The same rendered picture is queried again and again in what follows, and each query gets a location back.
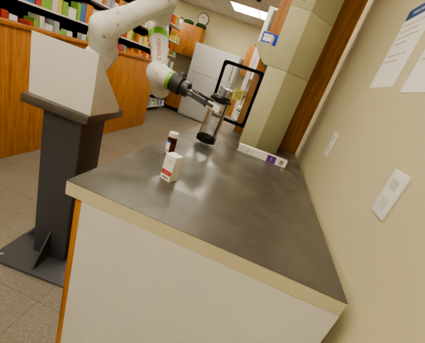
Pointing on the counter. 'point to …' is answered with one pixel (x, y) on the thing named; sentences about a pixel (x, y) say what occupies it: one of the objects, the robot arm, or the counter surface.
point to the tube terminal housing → (285, 79)
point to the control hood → (266, 50)
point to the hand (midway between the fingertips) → (217, 107)
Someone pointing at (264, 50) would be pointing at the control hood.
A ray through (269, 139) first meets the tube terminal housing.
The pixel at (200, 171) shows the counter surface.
